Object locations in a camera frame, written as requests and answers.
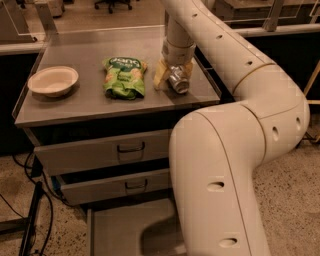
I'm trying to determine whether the yellow wheeled cart frame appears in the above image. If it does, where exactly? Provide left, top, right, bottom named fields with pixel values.
left=304, top=60, right=320, bottom=144

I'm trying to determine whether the green chip bag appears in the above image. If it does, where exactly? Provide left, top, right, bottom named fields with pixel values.
left=103, top=57, right=147, bottom=100

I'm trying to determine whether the black office chair base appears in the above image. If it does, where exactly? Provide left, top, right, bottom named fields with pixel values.
left=94, top=0, right=132, bottom=14

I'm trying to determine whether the top metal drawer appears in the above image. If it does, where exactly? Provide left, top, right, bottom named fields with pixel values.
left=34, top=129, right=171, bottom=176

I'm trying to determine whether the metal drawer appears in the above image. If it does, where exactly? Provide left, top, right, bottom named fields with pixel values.
left=87, top=198, right=187, bottom=256
left=34, top=129, right=171, bottom=176
left=61, top=168, right=171, bottom=205

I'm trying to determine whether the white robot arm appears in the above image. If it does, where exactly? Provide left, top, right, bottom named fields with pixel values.
left=161, top=0, right=310, bottom=256

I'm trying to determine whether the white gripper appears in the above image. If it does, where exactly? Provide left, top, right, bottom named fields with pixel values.
left=153, top=38, right=196, bottom=90

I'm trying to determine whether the silver redbull can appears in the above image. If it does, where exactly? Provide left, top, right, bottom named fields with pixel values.
left=168, top=66, right=189, bottom=94

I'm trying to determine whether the white paper bowl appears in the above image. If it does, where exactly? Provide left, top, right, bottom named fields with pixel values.
left=27, top=66, right=79, bottom=98

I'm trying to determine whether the middle metal drawer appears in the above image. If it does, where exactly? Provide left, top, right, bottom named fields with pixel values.
left=61, top=168, right=171, bottom=205

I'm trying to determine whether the bottom metal drawer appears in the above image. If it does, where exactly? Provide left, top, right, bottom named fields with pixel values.
left=87, top=198, right=187, bottom=256

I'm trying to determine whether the black floor stand bar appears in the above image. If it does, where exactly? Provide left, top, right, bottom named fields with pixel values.
left=19, top=181, right=43, bottom=256

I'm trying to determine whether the black floor cable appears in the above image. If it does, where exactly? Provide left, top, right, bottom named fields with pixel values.
left=0, top=151, right=73, bottom=256

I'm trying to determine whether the white horizontal rail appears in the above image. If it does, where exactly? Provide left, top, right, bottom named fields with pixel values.
left=235, top=23, right=320, bottom=37

